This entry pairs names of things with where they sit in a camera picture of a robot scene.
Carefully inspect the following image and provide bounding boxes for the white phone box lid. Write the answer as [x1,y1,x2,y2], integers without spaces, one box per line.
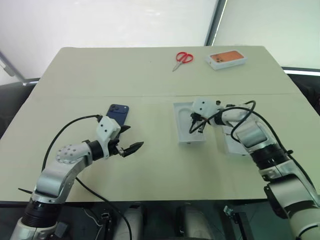
[223,124,251,156]

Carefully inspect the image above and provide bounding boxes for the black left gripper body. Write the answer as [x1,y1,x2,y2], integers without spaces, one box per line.
[108,136,126,158]

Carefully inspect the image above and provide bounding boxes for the white phone box base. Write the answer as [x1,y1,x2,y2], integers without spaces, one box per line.
[173,101,207,145]

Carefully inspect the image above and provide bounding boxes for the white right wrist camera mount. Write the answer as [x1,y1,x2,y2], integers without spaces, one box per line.
[191,97,222,117]

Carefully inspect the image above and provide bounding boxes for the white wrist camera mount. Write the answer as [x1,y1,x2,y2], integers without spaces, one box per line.
[191,97,222,117]
[95,116,121,159]

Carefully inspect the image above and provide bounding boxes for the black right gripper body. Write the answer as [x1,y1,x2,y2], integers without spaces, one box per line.
[189,112,209,124]

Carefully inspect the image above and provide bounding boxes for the metal table clamp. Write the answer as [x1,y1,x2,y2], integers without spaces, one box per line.
[223,205,238,223]

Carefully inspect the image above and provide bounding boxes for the dark blue smartphone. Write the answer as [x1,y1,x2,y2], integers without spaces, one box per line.
[106,103,130,127]

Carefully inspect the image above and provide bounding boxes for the grey rounded shape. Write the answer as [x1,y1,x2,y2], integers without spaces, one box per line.
[117,208,148,240]
[178,204,213,240]

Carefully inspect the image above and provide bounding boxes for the grey metal bar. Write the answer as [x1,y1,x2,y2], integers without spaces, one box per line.
[0,51,27,85]

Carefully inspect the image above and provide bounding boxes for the black table leg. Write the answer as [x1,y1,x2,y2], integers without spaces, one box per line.
[233,211,251,240]

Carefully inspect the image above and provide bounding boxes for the white box with orange phone print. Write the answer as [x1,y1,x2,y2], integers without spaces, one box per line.
[204,50,248,71]

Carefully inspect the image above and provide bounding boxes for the red handled scissors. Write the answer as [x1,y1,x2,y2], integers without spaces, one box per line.
[171,51,195,73]

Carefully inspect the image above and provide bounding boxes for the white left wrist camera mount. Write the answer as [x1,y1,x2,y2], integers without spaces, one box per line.
[95,116,121,159]

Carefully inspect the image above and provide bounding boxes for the dark window frame post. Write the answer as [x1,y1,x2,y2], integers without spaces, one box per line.
[205,0,228,47]

